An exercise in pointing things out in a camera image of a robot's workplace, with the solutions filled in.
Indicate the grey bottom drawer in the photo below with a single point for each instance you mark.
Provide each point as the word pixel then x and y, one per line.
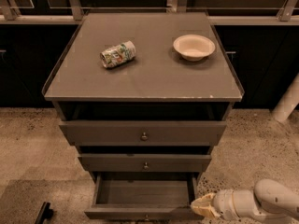
pixel 144 196

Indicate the crushed printed soda can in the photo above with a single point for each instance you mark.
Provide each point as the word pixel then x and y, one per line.
pixel 117 55

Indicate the grey drawer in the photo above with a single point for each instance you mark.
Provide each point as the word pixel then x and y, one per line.
pixel 142 133
pixel 144 162
pixel 144 196

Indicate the black object on floor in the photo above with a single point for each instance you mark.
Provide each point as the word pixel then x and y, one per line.
pixel 45 213

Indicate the white paper bowl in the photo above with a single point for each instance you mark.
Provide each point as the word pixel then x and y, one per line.
pixel 194 47

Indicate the grey drawer cabinet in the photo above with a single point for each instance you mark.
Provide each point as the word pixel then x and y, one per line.
pixel 158 84

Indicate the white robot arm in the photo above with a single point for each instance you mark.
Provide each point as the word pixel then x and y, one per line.
pixel 254 174

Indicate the grey top drawer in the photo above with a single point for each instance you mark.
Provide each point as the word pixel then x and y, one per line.
pixel 142 133

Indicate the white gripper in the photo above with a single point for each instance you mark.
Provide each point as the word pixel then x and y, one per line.
pixel 221 202

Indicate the grey middle drawer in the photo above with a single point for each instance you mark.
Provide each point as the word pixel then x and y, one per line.
pixel 144 162

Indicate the metal window railing frame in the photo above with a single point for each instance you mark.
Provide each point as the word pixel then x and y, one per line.
pixel 219 12

